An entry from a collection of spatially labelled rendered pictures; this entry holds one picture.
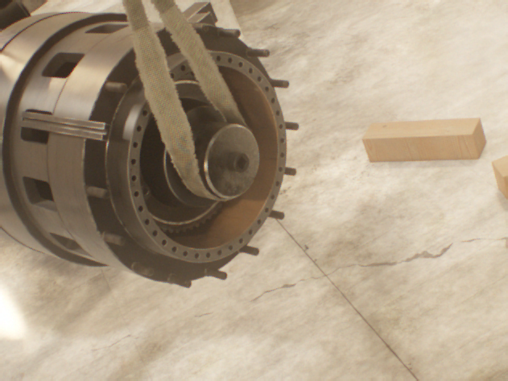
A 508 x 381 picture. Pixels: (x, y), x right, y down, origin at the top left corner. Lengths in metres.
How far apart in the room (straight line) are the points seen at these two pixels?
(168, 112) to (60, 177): 0.24
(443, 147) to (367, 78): 0.79
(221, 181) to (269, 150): 0.23
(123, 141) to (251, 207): 0.37
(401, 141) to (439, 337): 0.88
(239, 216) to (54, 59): 0.49
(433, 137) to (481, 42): 0.82
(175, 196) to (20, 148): 0.33
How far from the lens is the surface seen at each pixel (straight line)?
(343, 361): 2.53
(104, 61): 1.77
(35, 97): 1.88
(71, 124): 1.72
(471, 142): 3.07
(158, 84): 1.67
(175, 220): 1.89
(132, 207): 1.71
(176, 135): 1.72
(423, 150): 3.15
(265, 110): 1.93
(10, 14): 3.19
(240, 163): 1.77
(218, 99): 1.78
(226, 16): 4.60
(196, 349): 2.78
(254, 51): 1.92
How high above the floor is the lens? 1.68
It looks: 30 degrees down
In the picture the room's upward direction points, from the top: 23 degrees counter-clockwise
